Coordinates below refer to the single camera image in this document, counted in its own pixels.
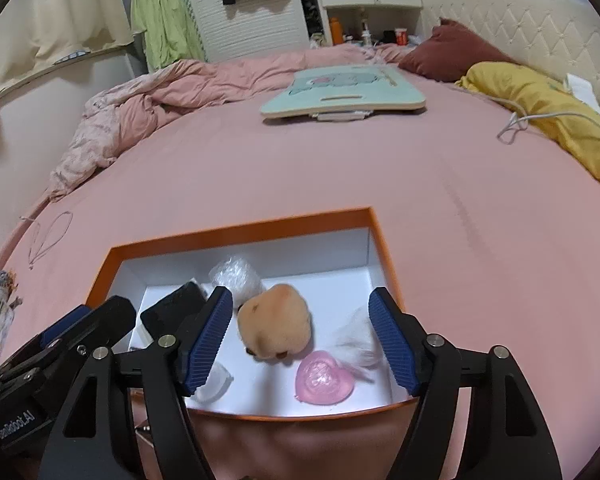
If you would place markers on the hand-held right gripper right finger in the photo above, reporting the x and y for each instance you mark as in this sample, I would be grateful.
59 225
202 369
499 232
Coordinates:
395 340

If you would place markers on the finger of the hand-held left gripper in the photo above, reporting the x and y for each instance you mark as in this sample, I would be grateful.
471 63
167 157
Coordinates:
110 320
65 327

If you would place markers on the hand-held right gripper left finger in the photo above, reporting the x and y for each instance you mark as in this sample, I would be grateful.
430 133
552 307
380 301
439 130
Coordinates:
207 340

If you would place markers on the tan plush toy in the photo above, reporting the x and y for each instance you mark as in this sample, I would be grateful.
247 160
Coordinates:
275 322

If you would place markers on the orange storage box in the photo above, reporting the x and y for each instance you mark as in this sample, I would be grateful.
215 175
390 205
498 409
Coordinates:
330 295

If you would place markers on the white fluffy tuft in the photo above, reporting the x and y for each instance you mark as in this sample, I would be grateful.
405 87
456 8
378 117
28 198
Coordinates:
355 345

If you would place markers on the clear crystal piece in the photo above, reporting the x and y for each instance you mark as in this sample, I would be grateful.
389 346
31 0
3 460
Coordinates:
215 385

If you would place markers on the black glossy box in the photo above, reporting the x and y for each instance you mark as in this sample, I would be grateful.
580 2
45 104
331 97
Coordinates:
172 310

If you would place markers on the crumpled clear plastic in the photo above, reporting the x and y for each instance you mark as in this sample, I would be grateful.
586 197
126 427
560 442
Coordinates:
235 277

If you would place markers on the pink heart-shaped case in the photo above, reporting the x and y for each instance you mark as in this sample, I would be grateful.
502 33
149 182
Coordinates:
322 380

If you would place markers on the pink bed sheet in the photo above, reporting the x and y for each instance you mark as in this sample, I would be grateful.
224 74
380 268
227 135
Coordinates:
480 210

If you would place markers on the pink crumpled duvet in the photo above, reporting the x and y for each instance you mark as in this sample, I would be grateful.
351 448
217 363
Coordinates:
155 100

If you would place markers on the mint green lap board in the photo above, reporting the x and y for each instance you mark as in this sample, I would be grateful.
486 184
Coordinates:
340 92

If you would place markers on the yellow pillow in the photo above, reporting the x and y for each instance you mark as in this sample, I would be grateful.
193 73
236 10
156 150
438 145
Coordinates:
530 95

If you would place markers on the maroon pillow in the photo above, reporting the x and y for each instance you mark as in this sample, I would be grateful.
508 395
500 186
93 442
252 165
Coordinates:
450 50

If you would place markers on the red cup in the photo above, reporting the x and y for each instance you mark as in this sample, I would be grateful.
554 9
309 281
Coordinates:
401 37

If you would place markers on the green hanging clothes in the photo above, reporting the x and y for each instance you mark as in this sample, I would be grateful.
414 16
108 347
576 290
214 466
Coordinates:
160 15

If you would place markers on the small white bottle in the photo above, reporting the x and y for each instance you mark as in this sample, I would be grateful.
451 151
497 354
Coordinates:
366 30

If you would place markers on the orange bottle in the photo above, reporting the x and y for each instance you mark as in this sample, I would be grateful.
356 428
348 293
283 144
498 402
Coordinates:
336 32

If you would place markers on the white louvered door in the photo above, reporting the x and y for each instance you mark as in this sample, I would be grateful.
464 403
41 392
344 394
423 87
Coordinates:
260 30

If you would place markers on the cream curtain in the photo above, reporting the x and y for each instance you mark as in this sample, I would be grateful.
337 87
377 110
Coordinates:
55 5

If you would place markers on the cream tufted headboard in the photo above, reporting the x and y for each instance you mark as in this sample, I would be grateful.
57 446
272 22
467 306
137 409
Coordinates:
530 25

